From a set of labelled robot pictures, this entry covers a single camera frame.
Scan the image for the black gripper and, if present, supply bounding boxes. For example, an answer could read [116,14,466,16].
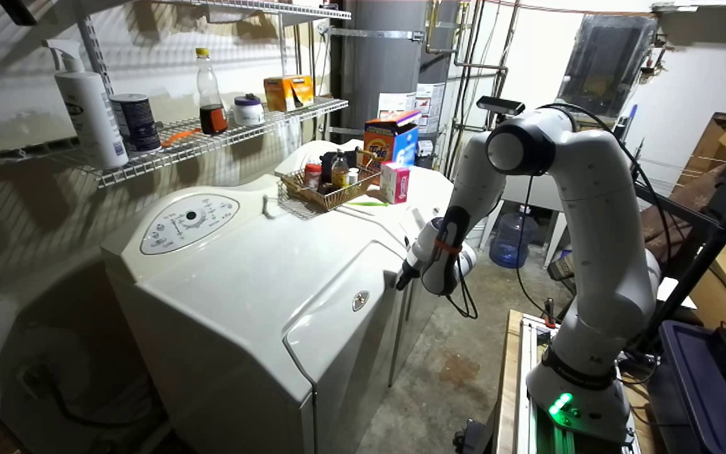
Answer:
[394,237,466,297]

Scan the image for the white washing machine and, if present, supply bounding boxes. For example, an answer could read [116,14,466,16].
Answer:
[100,185,416,454]

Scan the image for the white dryer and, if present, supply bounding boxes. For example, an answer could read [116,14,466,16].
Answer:
[273,137,460,256]

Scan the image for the pink white small box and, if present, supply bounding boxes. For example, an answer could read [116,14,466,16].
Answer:
[382,161,414,208]

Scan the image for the blue water jug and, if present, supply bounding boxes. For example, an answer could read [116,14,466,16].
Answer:
[487,205,534,274]

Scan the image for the basket of small items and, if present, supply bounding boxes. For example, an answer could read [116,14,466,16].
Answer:
[283,168,374,212]

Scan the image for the dark bottle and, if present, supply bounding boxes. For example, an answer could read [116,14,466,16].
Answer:
[321,150,348,194]

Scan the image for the red capped small jar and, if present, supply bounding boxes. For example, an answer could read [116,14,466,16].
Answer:
[302,161,325,193]

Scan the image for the orange blue detergent box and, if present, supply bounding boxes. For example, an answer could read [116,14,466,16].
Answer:
[361,108,424,174]

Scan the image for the grey water heater tank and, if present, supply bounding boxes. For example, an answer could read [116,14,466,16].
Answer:
[340,0,429,142]

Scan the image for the yellow cardboard box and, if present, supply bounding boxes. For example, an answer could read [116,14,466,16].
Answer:
[262,73,319,115]

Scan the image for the small white jar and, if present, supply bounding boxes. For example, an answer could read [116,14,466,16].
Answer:
[233,92,267,130]

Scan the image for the clear bottle yellow cap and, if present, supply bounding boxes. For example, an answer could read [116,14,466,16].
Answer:
[195,47,233,137]

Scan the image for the orange item on shelf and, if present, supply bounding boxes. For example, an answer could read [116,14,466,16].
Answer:
[158,125,208,150]

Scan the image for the grey electrical panel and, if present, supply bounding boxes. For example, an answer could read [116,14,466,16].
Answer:
[559,14,661,122]

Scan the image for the black tripod stand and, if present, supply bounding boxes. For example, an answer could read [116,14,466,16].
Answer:
[630,160,726,357]

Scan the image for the dark round canister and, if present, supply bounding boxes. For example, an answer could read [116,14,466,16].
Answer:
[108,93,161,155]

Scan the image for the blue storage bin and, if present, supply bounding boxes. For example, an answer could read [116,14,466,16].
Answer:
[648,321,726,454]

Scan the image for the tall white plastic bottle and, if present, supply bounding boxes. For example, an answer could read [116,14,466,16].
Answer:
[54,49,131,171]

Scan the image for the thin black cable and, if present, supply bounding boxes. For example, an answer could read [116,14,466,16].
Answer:
[447,274,485,323]

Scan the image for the aluminium extrusion rail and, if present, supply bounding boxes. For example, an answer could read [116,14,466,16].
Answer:
[511,318,553,454]

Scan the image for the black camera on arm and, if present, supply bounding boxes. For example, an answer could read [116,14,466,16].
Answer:
[475,93,528,120]

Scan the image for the white wire wall shelf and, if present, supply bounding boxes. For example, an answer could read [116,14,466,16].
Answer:
[0,96,354,193]

